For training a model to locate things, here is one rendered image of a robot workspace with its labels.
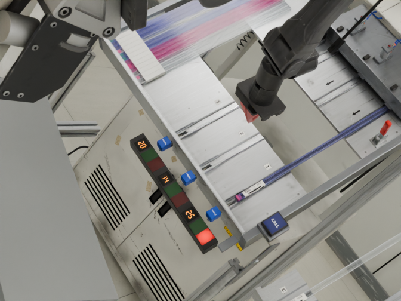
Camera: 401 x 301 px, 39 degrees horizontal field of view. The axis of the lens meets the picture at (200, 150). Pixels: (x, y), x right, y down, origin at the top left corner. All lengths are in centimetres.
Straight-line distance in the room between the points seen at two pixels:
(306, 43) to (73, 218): 59
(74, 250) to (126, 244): 84
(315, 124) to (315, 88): 180
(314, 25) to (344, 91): 57
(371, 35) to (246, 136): 46
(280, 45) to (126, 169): 99
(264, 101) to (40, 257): 54
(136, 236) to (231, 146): 65
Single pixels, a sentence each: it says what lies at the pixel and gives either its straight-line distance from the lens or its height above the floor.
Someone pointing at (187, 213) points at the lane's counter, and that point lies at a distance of 138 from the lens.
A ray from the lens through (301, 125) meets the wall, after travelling 342.
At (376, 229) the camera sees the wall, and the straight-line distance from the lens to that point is 331.
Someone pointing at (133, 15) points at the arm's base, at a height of 116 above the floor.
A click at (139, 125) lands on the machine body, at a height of 46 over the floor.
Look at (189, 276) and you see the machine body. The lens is 186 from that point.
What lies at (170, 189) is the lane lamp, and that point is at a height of 66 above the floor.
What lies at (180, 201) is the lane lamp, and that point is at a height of 66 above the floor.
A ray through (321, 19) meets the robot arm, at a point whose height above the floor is 122.
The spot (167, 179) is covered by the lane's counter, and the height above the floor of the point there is 66.
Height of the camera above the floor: 139
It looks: 27 degrees down
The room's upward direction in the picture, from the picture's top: 43 degrees clockwise
